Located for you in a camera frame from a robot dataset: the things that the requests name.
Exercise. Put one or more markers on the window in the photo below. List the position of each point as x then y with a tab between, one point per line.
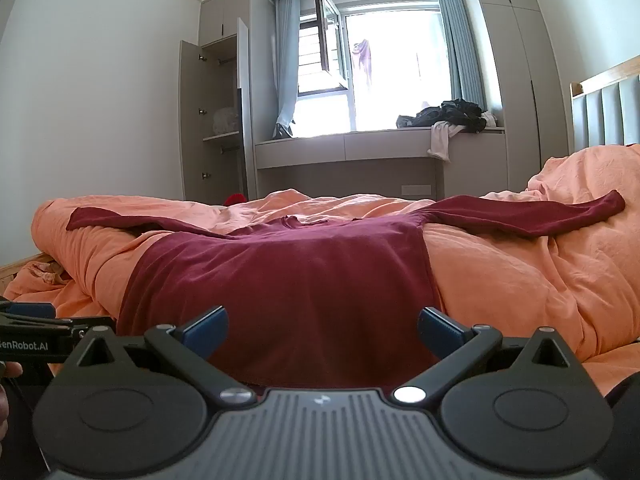
390	70

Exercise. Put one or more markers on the purple hanging garment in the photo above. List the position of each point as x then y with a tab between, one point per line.
362	60

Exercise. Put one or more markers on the short blue-grey curtain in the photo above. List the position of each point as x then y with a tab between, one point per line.
286	60

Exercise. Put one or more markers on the white wall outlet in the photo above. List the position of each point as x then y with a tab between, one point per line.
416	190

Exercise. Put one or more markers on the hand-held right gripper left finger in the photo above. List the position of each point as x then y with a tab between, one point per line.
207	329

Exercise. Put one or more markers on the grey window seat cabinet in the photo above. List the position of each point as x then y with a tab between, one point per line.
325	150

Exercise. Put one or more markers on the person's left hand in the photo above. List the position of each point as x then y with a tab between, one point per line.
10	370

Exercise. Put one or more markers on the long blue-grey curtain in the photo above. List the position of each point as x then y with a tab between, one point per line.
460	45

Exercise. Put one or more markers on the tall closed grey wardrobe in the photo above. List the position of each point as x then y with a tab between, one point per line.
525	85

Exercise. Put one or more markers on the white garment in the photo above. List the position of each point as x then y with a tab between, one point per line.
440	142

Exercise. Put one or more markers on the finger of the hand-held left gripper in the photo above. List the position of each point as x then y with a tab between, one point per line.
30	310

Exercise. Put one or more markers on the maroon long-sleeve shirt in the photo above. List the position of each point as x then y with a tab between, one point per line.
300	280

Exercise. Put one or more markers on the red object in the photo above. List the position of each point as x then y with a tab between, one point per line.
235	199

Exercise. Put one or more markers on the open grey wardrobe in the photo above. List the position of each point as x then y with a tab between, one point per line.
192	110

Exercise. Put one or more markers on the pile of dark clothes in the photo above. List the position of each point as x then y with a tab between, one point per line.
460	112

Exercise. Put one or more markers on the orange duvet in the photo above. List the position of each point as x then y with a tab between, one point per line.
500	280

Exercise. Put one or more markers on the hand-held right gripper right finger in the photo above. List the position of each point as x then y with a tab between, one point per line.
440	327

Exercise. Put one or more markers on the clear plastic bag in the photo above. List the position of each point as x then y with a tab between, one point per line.
226	121

